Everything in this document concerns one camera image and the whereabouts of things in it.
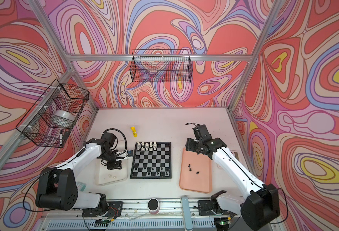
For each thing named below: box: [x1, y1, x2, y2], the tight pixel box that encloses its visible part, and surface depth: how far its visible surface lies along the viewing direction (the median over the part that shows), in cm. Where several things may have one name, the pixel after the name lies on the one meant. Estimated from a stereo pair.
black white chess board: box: [130, 141, 172, 180], surface depth 90 cm
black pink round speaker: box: [147, 197, 160, 215], surface depth 72 cm
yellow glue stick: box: [130, 126, 138, 138], surface depth 101 cm
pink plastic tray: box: [179, 147, 213, 194], surface depth 86 cm
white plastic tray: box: [94, 157, 129, 187], surface depth 86 cm
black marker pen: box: [59, 129, 64, 147], surface depth 73 cm
